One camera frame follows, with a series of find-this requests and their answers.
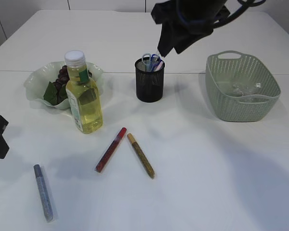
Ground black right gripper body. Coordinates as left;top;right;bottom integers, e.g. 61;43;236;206
151;0;230;36

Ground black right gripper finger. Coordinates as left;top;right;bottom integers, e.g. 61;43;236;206
174;34;202;54
157;21;189;57

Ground blue scissors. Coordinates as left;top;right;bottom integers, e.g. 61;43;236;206
141;53;161;72

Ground pink scissors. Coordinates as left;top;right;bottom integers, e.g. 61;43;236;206
151;61;164;72

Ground purple artificial grape bunch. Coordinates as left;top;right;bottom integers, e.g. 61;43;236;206
43;65;98;106

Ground silver glitter pen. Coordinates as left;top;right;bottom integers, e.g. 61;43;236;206
33;164;57;223

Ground clear plastic sheet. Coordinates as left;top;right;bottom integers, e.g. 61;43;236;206
226;82;262;97

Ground yellow tea bottle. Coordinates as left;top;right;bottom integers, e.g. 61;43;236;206
64;50;103;134

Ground gold glitter pen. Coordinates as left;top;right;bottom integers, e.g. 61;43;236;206
127;133;155;179

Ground clear plastic ruler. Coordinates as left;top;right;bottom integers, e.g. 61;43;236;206
156;47;163;60

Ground black mesh pen holder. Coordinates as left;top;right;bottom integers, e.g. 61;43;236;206
135;58;165;103

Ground green wavy glass plate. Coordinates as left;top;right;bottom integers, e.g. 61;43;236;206
24;61;104;110

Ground green plastic woven basket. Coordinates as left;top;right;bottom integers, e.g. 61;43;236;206
205;51;281;122

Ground red glitter pen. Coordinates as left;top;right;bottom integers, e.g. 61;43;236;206
95;127;127;173

